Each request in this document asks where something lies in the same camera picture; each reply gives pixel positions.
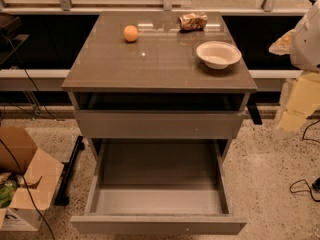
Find grey drawer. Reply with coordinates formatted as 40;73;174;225
75;110;244;139
71;140;246;235

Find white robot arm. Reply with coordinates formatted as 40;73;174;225
269;0;320;138

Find grey drawer cabinet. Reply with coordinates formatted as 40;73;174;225
62;11;256;155

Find white bowl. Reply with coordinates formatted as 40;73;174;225
196;41;242;70

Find crushed metal can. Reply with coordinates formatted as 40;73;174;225
179;12;208;31

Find orange fruit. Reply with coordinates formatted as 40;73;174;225
123;25;138;42

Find black bar on floor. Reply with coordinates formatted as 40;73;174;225
54;136;85;206

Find cardboard box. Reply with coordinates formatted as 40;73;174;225
0;127;63;231

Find green packet in box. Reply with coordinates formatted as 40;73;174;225
0;180;17;208

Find black cable right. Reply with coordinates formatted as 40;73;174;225
288;118;320;203

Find black cable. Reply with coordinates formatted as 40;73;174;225
0;35;58;240
288;118;320;203

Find black cable left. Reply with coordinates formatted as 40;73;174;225
0;35;58;240

